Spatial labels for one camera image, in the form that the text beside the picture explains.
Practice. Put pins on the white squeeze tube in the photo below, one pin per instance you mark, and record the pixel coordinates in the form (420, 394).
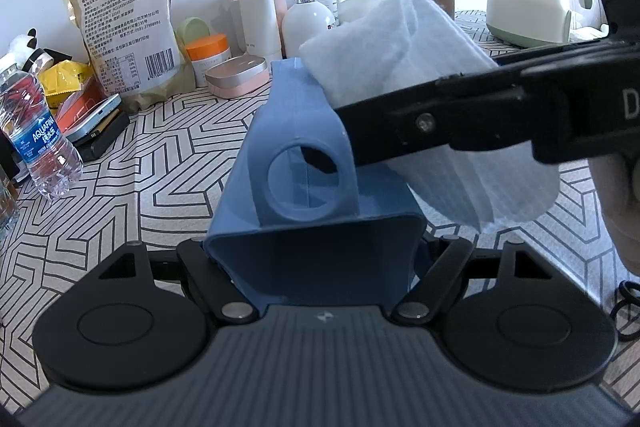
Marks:
(261, 30)

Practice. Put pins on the Aquafina water bottle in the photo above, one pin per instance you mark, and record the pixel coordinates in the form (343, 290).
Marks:
(53, 163)

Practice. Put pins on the white round humidifier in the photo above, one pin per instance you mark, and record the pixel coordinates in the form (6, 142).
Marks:
(350, 10)

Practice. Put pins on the beige food pouch bag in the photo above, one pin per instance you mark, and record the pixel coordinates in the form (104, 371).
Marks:
(133, 49)

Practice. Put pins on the orange lid jar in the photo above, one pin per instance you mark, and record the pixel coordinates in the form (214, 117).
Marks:
(206, 53)

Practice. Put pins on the white pump lotion bottle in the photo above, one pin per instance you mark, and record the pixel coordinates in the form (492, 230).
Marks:
(303, 21)

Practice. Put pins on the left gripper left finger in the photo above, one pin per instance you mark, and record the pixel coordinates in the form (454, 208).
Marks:
(211, 288)

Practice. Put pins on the panda figurine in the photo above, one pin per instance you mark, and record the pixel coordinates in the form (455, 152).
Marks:
(28, 56)

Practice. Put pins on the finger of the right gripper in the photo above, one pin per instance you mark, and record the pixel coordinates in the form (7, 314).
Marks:
(471, 115)

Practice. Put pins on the white cleaning cloth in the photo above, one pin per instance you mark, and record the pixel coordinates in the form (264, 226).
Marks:
(405, 43)

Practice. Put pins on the green lid jar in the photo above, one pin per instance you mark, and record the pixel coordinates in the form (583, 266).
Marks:
(191, 29)

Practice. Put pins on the person hand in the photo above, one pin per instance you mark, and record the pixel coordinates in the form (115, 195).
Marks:
(616, 179)

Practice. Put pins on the pink compact case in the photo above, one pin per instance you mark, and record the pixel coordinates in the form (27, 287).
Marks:
(237, 76)

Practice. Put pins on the silver blue phone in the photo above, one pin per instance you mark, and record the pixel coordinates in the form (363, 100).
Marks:
(95, 116)

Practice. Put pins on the black flat case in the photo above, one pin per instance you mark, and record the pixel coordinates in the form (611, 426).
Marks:
(93, 146)

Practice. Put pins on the yellow snack packet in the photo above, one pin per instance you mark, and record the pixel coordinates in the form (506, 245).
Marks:
(62, 80)

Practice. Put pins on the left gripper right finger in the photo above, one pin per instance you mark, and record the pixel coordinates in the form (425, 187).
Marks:
(439, 264)

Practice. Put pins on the blue plastic container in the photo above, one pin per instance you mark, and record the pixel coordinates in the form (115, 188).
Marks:
(298, 223)

